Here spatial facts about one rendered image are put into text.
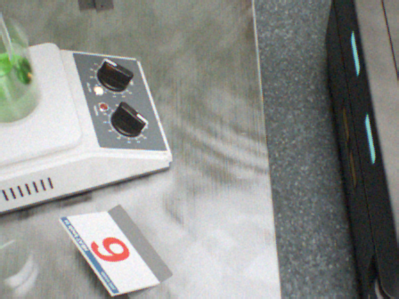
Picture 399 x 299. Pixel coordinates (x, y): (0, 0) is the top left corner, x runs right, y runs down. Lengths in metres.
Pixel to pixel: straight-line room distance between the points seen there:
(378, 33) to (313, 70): 0.42
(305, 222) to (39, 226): 0.91
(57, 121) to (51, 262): 0.13
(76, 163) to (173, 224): 0.11
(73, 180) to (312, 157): 0.99
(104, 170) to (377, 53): 0.75
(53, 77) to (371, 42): 0.77
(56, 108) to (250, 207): 0.21
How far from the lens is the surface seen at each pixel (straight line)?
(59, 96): 0.76
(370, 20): 1.46
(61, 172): 0.75
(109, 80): 0.80
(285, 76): 1.82
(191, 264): 0.76
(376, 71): 1.39
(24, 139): 0.74
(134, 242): 0.76
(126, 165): 0.77
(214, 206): 0.78
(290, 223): 1.62
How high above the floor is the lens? 1.44
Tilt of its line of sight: 58 degrees down
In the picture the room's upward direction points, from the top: 2 degrees counter-clockwise
